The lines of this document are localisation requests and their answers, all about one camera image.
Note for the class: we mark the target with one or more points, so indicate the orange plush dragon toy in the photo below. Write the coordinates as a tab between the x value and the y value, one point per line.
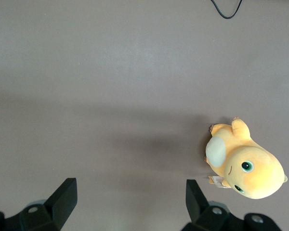
245	163

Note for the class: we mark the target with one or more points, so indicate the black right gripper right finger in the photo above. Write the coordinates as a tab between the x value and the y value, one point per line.
207	214

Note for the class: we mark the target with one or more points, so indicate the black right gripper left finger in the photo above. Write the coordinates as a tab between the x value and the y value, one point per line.
53	207

